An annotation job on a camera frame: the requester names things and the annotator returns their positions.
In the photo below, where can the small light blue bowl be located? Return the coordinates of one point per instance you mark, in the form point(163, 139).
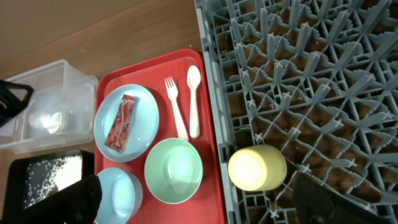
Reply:
point(122, 196)

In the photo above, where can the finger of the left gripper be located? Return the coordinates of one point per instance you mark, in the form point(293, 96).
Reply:
point(11, 105)

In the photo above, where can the white rice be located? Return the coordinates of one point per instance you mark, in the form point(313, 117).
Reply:
point(49, 176)

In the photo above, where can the green bowl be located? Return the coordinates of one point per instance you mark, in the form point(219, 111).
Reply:
point(173, 171)

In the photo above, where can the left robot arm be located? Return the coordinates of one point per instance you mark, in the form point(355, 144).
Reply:
point(77, 203)

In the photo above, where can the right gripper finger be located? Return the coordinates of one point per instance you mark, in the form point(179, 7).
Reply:
point(315, 205)

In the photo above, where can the red snack wrapper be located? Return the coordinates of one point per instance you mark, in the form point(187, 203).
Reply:
point(118, 134)

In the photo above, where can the clear plastic bin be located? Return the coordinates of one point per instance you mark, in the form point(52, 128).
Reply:
point(58, 86)

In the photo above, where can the yellow cup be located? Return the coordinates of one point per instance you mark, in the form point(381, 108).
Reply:
point(257, 168)

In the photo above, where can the white tissue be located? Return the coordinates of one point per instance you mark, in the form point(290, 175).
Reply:
point(49, 122)

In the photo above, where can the grey dishwasher rack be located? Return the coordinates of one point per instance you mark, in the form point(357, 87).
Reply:
point(317, 79)

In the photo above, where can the white plastic fork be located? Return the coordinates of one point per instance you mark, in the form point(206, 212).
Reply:
point(172, 92)

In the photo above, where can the white plastic spoon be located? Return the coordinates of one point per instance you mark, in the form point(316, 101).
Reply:
point(193, 82)

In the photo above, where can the red serving tray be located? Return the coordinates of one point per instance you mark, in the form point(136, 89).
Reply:
point(206, 206)

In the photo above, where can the black tray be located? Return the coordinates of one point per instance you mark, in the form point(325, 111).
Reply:
point(15, 188)

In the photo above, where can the large light blue plate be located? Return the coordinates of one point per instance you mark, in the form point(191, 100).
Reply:
point(143, 122)

